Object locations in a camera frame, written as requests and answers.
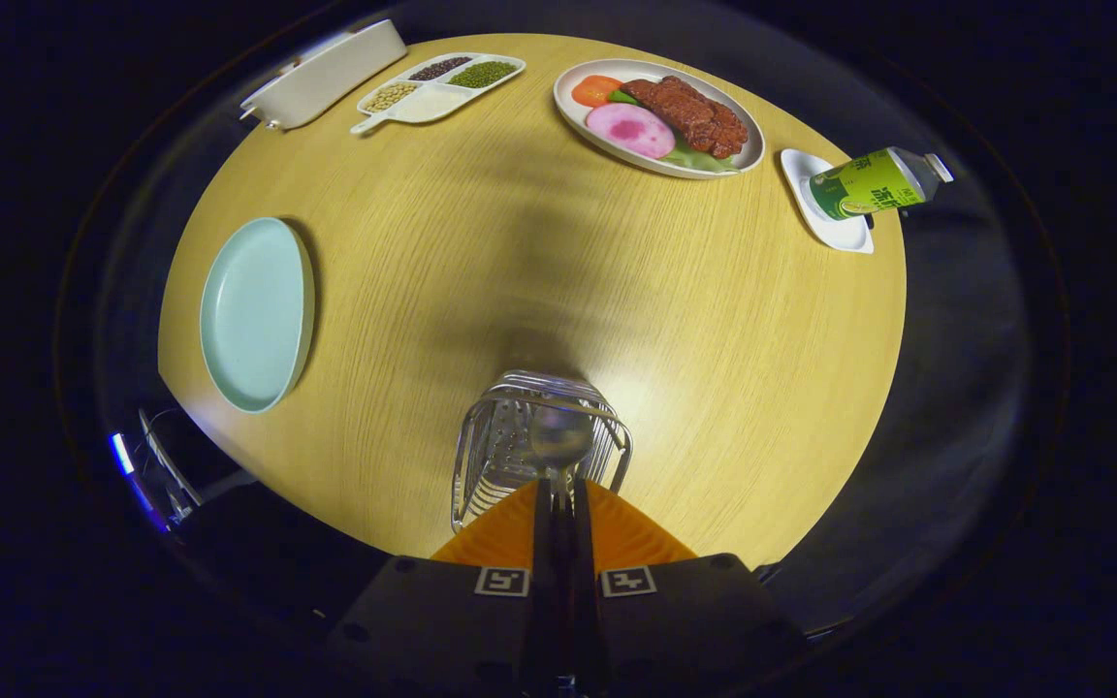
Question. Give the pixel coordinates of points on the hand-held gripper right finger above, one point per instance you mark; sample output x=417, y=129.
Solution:
x=586, y=582

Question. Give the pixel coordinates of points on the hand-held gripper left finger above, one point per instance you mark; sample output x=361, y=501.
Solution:
x=547, y=582

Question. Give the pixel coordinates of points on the metal spoon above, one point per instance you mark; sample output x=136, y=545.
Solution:
x=561, y=436

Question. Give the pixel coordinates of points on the light green plate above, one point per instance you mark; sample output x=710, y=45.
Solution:
x=253, y=315

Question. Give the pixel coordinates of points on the white square coaster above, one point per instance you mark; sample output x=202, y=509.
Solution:
x=840, y=233

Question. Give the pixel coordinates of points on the green lettuce leaf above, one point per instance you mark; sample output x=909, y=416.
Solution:
x=699, y=161

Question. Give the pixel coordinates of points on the pink round slice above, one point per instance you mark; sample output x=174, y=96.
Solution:
x=628, y=131

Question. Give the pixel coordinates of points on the white oval food plate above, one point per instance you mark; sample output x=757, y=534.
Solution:
x=568, y=116

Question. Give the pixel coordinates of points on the brown meat steak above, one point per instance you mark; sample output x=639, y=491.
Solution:
x=689, y=116

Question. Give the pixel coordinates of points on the green label plastic bottle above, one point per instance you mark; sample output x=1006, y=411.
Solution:
x=864, y=184

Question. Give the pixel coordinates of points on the pile of white rice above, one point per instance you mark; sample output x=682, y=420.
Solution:
x=432, y=105

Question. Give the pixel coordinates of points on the orange round slice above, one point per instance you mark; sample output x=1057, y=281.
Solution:
x=594, y=90

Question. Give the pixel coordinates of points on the white divided tray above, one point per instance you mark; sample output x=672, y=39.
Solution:
x=442, y=89

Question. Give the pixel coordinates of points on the pile of yellow beans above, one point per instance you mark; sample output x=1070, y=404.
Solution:
x=391, y=97

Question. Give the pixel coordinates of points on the pile of green beans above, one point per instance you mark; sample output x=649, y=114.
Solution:
x=484, y=75

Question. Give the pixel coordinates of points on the pile of dark beans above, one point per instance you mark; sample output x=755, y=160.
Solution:
x=440, y=69

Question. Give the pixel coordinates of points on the white toaster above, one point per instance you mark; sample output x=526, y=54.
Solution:
x=326, y=73

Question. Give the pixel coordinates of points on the metal frame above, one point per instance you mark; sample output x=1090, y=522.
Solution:
x=171, y=485

